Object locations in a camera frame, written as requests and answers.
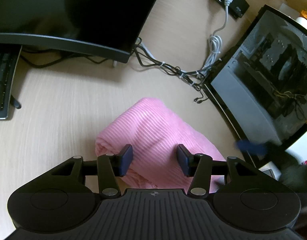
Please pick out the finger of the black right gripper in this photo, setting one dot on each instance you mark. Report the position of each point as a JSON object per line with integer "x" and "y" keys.
{"x": 251, "y": 148}

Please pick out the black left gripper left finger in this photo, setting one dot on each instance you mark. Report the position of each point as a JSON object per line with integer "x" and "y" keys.
{"x": 109, "y": 167}

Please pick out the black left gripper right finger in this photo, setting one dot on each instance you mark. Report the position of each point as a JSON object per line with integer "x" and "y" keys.
{"x": 195, "y": 166}

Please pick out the pink ribbed garment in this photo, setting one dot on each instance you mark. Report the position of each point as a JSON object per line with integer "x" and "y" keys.
{"x": 154, "y": 131}

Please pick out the computer tower case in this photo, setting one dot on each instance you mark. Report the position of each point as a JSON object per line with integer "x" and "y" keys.
{"x": 260, "y": 84}

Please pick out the orange flower decoration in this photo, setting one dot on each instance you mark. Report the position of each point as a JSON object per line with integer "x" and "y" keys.
{"x": 302, "y": 18}

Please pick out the black computer monitor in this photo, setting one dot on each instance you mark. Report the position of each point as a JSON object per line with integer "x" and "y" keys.
{"x": 105, "y": 28}

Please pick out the black keyboard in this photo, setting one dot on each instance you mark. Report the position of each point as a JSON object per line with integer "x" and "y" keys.
{"x": 9, "y": 55}

